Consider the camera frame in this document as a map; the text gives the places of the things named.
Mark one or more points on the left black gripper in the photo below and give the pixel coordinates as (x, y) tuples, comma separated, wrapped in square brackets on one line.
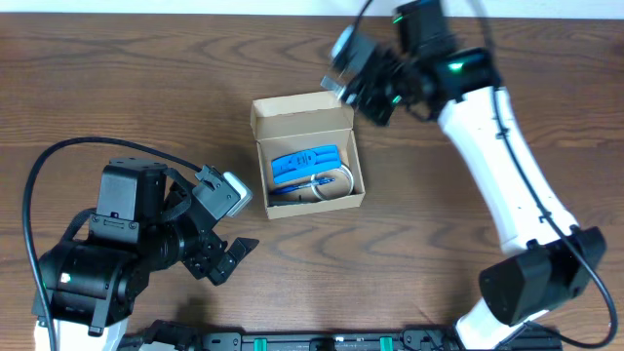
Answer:
[(200, 257)]

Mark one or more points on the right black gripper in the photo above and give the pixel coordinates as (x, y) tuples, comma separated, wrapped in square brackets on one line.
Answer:
[(365, 101)]

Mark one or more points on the white tape roll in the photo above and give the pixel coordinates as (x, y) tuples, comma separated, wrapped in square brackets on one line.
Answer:
[(345, 171)]

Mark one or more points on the blue ballpoint pen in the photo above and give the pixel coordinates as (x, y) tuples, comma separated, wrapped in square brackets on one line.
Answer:
[(308, 184)]

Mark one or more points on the blue plastic case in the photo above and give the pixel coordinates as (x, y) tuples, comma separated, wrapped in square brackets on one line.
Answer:
[(305, 163)]

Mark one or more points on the brown cardboard box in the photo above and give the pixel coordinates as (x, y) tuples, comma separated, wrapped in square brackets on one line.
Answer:
[(285, 125)]

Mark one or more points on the white Toyo whiteboard marker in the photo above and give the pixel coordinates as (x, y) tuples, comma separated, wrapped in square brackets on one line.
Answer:
[(333, 86)]

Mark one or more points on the grey Sharpie marker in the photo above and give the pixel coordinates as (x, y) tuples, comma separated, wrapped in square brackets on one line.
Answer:
[(296, 200)]

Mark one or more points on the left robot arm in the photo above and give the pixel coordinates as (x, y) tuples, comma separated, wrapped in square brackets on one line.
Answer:
[(148, 218)]

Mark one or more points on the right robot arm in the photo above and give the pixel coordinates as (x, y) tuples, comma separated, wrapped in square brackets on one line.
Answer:
[(548, 258)]

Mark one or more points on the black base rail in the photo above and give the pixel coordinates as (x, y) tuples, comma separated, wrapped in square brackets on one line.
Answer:
[(162, 335)]

